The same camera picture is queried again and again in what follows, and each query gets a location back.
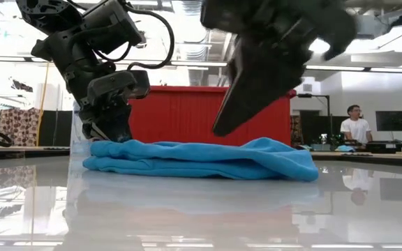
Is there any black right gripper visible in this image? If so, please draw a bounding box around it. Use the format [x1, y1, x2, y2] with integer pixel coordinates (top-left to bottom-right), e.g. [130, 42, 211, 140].
[200, 0, 359, 137]

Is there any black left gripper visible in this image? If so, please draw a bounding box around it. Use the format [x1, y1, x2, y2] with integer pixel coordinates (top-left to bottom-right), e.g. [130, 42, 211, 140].
[63, 62, 134, 143]

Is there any red plastic laundry basket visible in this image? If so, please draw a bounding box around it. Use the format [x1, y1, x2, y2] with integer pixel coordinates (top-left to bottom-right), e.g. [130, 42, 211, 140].
[128, 85, 297, 147]

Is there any blue garment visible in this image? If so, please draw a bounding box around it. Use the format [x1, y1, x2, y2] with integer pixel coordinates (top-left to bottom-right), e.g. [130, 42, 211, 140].
[82, 137, 320, 183]

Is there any ceiling light strip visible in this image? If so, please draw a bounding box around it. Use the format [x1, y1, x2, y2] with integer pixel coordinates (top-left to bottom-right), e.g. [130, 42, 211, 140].
[0, 54, 228, 68]
[305, 64, 402, 74]

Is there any black lamp stand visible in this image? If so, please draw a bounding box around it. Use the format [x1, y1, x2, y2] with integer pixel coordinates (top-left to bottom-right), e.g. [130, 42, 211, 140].
[297, 93, 331, 147]

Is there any brown patterned fabric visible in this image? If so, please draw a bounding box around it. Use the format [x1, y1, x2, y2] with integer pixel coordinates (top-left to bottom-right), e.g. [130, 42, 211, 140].
[0, 107, 41, 147]

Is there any person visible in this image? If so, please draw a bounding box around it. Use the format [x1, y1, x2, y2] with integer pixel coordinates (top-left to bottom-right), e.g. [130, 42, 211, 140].
[339, 104, 374, 146]

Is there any yellow cable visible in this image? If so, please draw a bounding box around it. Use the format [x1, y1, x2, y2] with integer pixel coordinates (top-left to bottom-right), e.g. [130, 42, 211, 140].
[36, 62, 50, 147]

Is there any black wall screen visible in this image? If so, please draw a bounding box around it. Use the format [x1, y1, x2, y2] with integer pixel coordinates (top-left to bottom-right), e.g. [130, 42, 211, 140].
[375, 110, 402, 132]

